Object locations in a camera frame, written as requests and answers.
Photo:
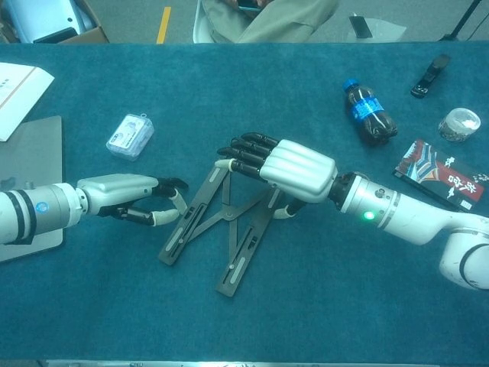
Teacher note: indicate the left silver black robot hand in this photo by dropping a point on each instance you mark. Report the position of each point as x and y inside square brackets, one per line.
[114, 187]

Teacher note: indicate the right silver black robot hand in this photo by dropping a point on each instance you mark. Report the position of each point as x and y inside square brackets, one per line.
[298, 172]

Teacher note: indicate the black folding laptop stand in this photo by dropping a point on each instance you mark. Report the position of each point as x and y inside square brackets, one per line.
[229, 216]

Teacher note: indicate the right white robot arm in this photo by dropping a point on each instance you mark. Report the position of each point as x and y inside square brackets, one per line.
[405, 214]

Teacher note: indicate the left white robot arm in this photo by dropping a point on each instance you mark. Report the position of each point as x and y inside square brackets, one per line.
[38, 210]

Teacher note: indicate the silver closed laptop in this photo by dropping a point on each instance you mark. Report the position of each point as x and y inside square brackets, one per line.
[30, 153]

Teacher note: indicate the dark metal support rod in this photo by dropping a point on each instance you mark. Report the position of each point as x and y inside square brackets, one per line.
[462, 21]

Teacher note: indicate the small clear plastic case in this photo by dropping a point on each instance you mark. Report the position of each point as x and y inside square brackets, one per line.
[130, 137]

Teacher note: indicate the cola bottle with blue label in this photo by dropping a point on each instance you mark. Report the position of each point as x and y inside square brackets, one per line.
[366, 111]

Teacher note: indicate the red black printed box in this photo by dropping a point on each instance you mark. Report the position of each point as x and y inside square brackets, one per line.
[439, 172]

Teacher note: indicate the seated person in beige clothes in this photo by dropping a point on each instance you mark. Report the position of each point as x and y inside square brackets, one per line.
[275, 23]

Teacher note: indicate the brown cardboard box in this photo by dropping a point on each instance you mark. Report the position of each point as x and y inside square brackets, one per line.
[93, 35]

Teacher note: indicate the black smartphone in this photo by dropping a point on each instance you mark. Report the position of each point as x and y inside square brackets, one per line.
[361, 26]

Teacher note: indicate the black handheld device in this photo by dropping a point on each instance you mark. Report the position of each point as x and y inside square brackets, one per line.
[428, 78]

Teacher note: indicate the light grey flat device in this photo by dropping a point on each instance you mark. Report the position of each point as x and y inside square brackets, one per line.
[42, 15]

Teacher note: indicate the aluminium frame rail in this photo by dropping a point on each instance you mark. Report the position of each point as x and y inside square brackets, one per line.
[229, 363]

